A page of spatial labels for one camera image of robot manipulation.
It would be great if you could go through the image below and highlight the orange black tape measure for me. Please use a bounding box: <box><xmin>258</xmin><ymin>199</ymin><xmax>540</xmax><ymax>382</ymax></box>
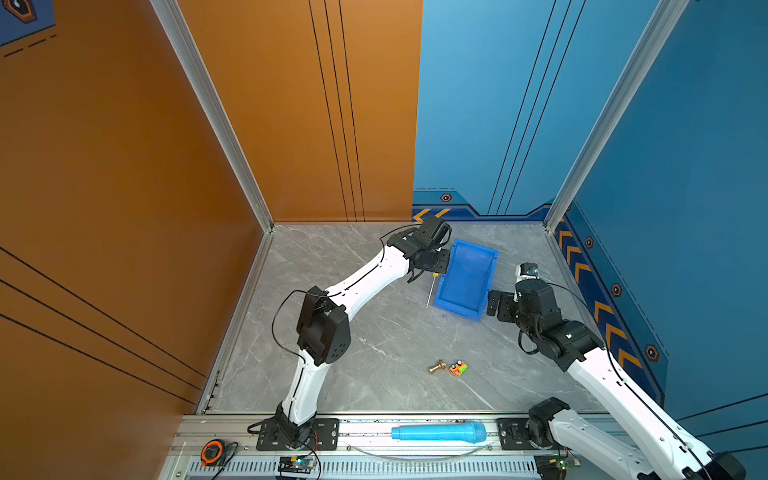
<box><xmin>200</xmin><ymin>439</ymin><xmax>227</xmax><ymax>467</ymax></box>

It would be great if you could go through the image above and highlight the small circuit board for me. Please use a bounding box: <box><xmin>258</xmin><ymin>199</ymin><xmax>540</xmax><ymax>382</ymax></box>
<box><xmin>276</xmin><ymin>455</ymin><xmax>318</xmax><ymax>479</ymax></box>
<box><xmin>534</xmin><ymin>456</ymin><xmax>580</xmax><ymax>480</ymax></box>

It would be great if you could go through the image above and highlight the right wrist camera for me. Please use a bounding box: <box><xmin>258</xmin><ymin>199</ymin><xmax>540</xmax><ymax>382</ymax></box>
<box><xmin>516</xmin><ymin>262</ymin><xmax>540</xmax><ymax>283</ymax></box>

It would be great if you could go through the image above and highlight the cyan plastic cylinder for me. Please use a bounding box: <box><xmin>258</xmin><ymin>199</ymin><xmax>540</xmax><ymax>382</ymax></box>
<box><xmin>391</xmin><ymin>421</ymin><xmax>487</xmax><ymax>444</ymax></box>

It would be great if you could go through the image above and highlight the small colourful battery pack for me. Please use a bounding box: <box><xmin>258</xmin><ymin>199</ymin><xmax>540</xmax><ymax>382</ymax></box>
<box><xmin>448</xmin><ymin>360</ymin><xmax>468</xmax><ymax>378</ymax></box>

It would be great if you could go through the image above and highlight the yellow handle screwdriver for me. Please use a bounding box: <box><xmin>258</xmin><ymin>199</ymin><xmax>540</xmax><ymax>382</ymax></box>
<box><xmin>425</xmin><ymin>273</ymin><xmax>440</xmax><ymax>308</ymax></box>

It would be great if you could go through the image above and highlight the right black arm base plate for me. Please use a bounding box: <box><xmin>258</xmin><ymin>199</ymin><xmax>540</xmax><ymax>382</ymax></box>
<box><xmin>496</xmin><ymin>417</ymin><xmax>568</xmax><ymax>453</ymax></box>

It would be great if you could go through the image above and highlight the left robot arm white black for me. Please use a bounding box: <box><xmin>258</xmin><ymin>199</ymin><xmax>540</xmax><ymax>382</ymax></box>
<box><xmin>273</xmin><ymin>217</ymin><xmax>452</xmax><ymax>448</ymax></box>

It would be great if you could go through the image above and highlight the left small circuit board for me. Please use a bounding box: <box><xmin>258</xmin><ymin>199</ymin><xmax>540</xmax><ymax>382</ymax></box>
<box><xmin>276</xmin><ymin>455</ymin><xmax>318</xmax><ymax>479</ymax></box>

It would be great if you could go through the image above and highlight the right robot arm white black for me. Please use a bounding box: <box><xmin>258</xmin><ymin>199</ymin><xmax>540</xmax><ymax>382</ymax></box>
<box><xmin>487</xmin><ymin>278</ymin><xmax>746</xmax><ymax>479</ymax></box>

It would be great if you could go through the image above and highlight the blue plastic bin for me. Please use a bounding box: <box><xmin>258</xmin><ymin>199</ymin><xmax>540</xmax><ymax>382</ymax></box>
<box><xmin>433</xmin><ymin>239</ymin><xmax>499</xmax><ymax>321</ymax></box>

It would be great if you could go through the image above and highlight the small brass fitting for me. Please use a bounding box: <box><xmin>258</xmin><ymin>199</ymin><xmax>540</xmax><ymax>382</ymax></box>
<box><xmin>428</xmin><ymin>360</ymin><xmax>447</xmax><ymax>374</ymax></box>

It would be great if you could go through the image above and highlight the right small circuit board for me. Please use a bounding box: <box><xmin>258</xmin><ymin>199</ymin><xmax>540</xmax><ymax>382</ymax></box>
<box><xmin>534</xmin><ymin>456</ymin><xmax>580</xmax><ymax>480</ymax></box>

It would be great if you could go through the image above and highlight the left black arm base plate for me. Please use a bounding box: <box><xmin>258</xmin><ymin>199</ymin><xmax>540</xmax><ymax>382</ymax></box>
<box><xmin>256</xmin><ymin>417</ymin><xmax>340</xmax><ymax>451</ymax></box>

